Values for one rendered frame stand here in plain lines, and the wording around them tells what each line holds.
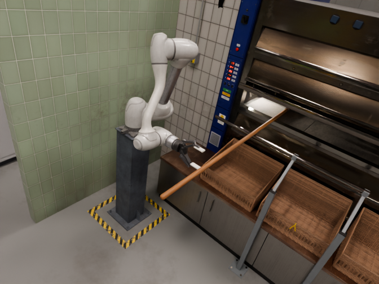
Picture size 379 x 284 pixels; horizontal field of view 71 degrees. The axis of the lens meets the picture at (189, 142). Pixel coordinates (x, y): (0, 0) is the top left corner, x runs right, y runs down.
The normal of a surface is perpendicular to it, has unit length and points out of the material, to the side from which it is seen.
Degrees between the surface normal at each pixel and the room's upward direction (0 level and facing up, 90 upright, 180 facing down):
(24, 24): 90
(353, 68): 70
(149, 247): 0
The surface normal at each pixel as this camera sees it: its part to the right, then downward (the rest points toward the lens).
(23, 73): 0.76, 0.45
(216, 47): -0.64, 0.33
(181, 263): 0.16, -0.83
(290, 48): -0.55, 0.03
